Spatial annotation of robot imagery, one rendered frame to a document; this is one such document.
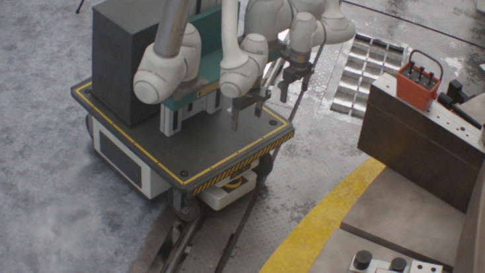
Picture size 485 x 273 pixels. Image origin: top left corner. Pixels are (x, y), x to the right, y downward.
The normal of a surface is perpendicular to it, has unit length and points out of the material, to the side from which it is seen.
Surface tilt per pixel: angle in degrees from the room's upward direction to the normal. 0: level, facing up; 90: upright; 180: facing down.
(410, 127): 90
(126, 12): 0
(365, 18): 0
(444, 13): 0
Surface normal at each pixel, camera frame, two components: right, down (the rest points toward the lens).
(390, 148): -0.64, 0.43
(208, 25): 0.70, 0.49
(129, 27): 0.09, -0.78
